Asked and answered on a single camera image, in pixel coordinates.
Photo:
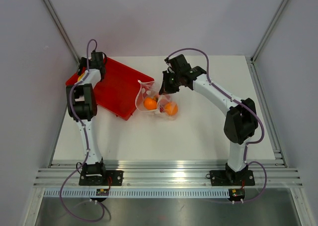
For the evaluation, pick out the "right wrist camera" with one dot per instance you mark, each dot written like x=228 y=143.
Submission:
x=166 y=61

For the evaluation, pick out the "orange round fruit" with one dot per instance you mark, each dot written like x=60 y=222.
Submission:
x=171 y=108

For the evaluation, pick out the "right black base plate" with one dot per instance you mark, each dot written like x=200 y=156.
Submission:
x=218 y=178

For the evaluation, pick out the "right aluminium frame post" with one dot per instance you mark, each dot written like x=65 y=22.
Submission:
x=269 y=30

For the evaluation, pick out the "clear dotted zip bag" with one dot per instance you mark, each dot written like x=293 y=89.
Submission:
x=151 y=89

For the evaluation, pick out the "yellow orange mango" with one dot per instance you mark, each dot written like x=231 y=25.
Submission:
x=80 y=77

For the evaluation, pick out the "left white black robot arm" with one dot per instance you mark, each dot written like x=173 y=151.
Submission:
x=82 y=107

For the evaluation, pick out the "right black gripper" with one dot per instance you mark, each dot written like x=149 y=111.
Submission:
x=166 y=89

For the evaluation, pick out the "left small circuit board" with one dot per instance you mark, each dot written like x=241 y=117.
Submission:
x=102 y=192

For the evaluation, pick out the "right small circuit board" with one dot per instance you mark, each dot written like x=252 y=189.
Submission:
x=236 y=195

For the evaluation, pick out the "aluminium frame post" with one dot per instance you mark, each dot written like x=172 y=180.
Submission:
x=269 y=30
x=58 y=24

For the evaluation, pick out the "small circuit board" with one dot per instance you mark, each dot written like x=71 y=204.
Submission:
x=236 y=195
x=102 y=192

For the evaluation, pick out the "left aluminium frame post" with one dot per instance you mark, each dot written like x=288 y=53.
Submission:
x=58 y=24

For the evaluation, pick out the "red plastic tray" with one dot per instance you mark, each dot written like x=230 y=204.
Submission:
x=118 y=90

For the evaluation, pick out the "aluminium mounting rail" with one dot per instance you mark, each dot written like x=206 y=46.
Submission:
x=174 y=173

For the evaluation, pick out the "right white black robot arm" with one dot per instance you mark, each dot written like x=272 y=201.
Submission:
x=240 y=119

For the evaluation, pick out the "orange persimmon fruit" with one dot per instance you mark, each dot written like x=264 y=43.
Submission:
x=150 y=103

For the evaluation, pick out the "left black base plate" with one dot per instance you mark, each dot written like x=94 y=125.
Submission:
x=111 y=178

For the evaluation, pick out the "white slotted cable duct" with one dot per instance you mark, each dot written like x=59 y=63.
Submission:
x=139 y=193

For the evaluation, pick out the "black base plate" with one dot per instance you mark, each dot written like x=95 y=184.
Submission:
x=218 y=178
x=111 y=178

